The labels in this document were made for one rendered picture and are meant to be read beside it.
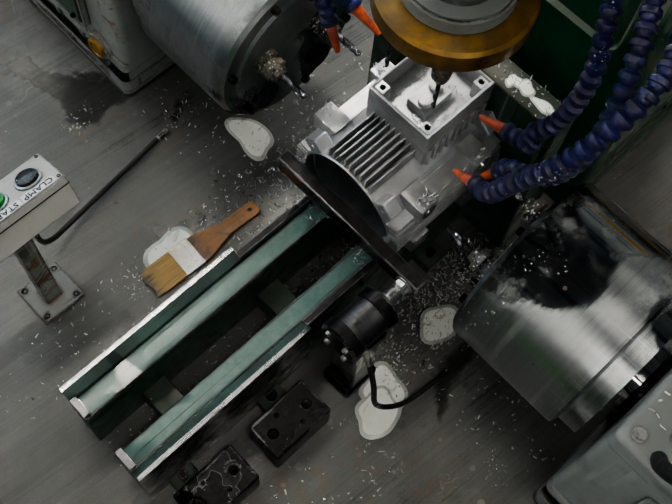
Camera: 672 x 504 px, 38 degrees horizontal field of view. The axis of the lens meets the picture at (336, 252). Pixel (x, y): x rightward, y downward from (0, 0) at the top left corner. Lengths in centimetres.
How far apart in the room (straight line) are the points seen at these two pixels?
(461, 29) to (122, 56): 67
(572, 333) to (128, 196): 73
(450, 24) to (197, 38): 41
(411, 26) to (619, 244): 35
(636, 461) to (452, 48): 47
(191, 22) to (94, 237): 39
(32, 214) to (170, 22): 31
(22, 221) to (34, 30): 54
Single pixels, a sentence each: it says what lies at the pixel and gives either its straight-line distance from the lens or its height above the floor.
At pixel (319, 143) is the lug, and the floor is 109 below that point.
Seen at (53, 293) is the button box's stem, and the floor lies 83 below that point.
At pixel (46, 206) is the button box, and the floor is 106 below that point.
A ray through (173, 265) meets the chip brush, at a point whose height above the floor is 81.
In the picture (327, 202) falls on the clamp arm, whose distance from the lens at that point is 127.
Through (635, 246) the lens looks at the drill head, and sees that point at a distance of 118.
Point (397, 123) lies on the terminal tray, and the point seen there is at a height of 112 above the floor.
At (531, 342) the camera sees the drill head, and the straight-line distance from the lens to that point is 115.
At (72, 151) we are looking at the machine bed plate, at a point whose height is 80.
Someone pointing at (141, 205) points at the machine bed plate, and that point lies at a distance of 154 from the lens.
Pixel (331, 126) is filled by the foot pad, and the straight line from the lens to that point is 127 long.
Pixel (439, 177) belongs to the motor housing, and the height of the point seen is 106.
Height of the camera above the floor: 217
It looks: 66 degrees down
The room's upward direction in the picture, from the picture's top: 7 degrees clockwise
